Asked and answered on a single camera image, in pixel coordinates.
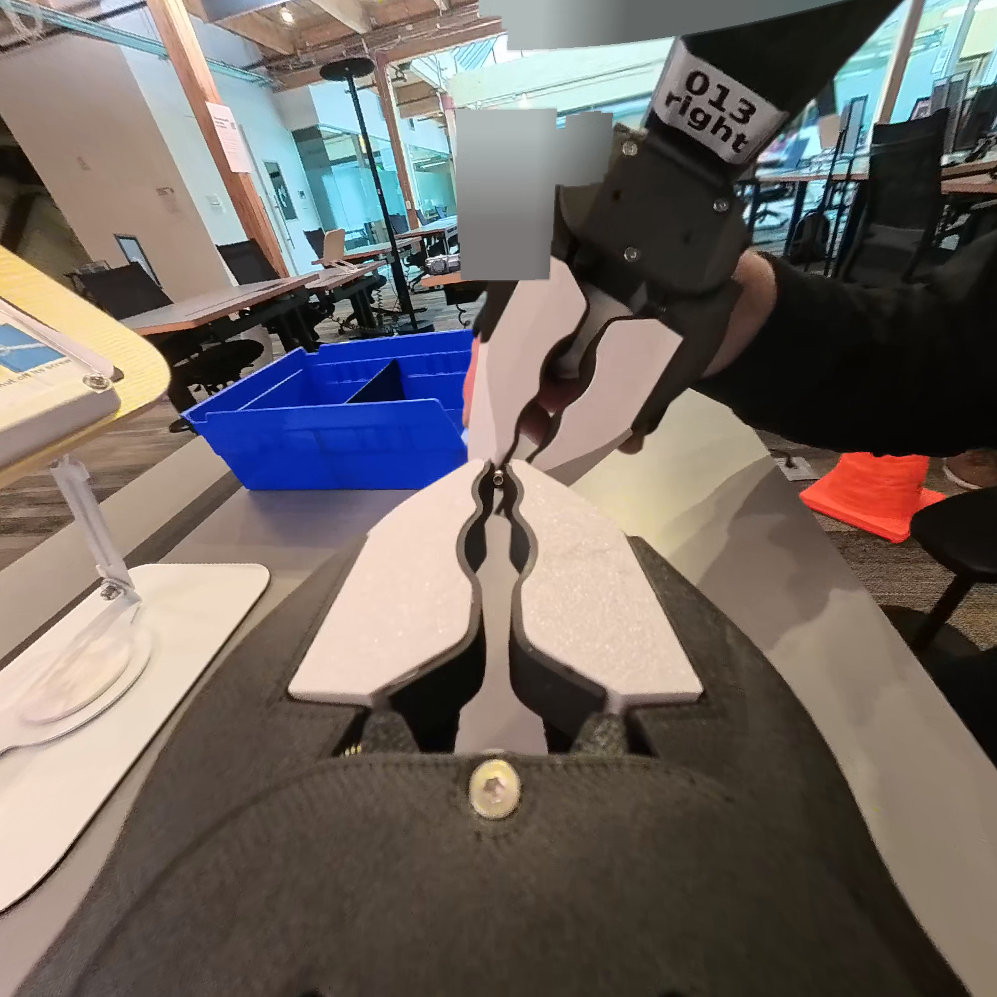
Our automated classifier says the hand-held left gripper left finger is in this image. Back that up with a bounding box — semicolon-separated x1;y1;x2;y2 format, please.
287;460;488;708

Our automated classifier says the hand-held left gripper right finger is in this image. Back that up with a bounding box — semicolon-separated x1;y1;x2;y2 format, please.
498;461;706;713

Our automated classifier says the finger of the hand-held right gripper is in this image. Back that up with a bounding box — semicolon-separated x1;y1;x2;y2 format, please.
530;314;688;480
465;257;602;470

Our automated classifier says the blue plastic bin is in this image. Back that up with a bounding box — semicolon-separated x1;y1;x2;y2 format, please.
181;329;478;492

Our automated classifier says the person's right forearm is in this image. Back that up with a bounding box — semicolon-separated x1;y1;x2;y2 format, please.
692;230;997;461

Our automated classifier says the brown office desk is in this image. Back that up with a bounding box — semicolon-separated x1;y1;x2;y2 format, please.
120;273;322;367
306;261;390;328

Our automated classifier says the person's right hand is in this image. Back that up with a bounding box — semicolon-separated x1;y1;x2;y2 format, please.
516;249;778;456

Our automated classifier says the black backpack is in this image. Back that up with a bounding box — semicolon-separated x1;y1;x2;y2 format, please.
787;210;833;262

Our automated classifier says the tall black mesh chair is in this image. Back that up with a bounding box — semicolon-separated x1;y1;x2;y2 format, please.
837;109;953;283

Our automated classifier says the orange traffic cone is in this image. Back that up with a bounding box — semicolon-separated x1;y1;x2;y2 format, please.
800;452;947;544

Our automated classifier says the black office chair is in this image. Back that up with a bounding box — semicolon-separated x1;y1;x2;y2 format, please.
74;263;266;398
217;237;277;285

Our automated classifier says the clear acrylic board stand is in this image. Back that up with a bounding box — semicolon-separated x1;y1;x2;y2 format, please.
0;454;154;758

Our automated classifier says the black floor lamp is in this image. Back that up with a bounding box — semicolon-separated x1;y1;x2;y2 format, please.
321;58;435;336

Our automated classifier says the white paper notice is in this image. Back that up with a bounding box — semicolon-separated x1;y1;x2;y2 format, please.
206;101;254;174

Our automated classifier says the brown shoe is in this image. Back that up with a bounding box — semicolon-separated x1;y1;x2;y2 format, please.
942;450;997;490

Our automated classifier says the wooden instruction board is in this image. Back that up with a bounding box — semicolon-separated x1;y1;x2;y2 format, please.
0;245;172;488

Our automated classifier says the small black framed screen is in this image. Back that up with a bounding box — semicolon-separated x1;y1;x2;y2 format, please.
114;234;162;285

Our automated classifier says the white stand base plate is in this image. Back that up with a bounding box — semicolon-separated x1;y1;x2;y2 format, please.
0;562;271;912

